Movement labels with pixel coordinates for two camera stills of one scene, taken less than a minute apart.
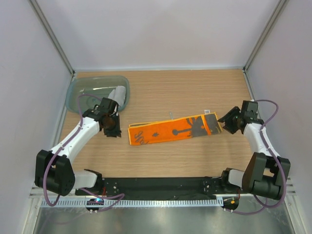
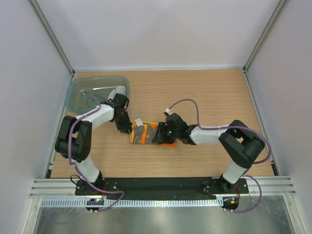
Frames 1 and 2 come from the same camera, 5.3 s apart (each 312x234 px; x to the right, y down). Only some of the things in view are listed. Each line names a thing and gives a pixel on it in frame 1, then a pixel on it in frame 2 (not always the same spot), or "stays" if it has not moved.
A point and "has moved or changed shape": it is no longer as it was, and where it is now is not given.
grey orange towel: x=175 y=128 has moved or changed shape
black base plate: x=161 y=187 stays
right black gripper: x=227 y=118 to x=160 y=137
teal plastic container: x=100 y=86 stays
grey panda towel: x=118 y=95 stays
